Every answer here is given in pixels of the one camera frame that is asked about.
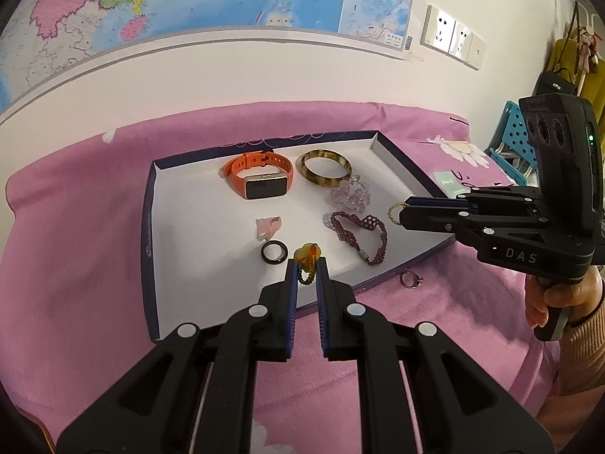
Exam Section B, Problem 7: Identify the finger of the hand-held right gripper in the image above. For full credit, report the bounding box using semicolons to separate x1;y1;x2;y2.
398;208;502;262
405;187;549;222

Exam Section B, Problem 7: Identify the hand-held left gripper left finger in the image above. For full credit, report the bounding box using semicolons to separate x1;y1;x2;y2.
56;259;299;454

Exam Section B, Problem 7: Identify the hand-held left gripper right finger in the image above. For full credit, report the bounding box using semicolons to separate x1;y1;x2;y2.
316;258;554;454

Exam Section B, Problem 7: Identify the amber pendant bead bracelet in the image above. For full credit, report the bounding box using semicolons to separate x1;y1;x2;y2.
293;242;323;287

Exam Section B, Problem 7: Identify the black ring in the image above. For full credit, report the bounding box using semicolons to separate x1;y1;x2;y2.
261;240;289;266

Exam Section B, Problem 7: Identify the purple beaded bracelet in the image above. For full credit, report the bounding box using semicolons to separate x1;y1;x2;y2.
324;211;388;266

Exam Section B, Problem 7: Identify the clear crystal bracelet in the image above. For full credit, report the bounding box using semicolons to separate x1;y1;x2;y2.
329;175;370;212

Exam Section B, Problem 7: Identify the dark blue shallow box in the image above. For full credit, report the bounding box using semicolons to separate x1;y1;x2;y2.
140;130;457;344

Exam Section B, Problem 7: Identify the person's right forearm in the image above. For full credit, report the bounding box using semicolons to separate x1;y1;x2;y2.
557;293;605;396

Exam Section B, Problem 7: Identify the person's right hand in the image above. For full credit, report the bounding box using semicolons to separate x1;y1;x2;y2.
526;269;605;330

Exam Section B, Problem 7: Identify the blue perforated plastic stool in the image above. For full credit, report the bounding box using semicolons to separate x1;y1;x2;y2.
489;100;540;185

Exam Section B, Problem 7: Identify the black handbag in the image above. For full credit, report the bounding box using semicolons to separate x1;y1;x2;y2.
534;68;580;98

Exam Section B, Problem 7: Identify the orange smartwatch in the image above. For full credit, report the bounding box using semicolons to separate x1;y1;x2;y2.
223;150;296;201

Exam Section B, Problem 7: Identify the mustard yellow coat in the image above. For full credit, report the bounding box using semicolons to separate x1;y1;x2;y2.
551;35;605;124

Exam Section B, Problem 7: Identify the tortoiseshell bangle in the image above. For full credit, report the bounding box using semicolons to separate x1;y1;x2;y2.
296;149;351;187

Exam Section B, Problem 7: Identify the small plush toy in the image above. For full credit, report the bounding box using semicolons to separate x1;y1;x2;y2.
577;26;605;74

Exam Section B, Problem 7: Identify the pink floral blanket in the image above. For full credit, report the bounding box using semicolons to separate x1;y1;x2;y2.
0;100;563;454

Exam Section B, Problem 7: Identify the white wall socket panel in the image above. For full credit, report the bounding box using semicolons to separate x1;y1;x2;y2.
453;19;475;60
470;33;487;69
422;5;458;52

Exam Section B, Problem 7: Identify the wall map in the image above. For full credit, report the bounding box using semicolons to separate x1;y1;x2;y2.
0;0;419;109

